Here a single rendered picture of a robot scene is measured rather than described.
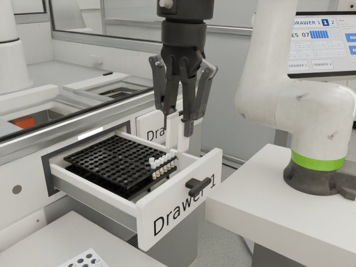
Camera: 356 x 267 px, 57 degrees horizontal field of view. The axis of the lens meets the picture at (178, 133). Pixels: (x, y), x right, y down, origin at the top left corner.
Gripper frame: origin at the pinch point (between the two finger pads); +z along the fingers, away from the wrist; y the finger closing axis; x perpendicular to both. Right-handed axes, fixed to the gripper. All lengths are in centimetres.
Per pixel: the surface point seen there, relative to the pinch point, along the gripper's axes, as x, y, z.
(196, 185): 3.5, 3.0, 12.1
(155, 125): 29.7, -28.5, 15.3
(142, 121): 23.5, -28.8, 12.1
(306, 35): 101, -5, -11
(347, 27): 116, 8, -14
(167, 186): -2.2, -0.4, 10.8
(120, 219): -7.8, -7.8, 19.1
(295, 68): 88, -4, 1
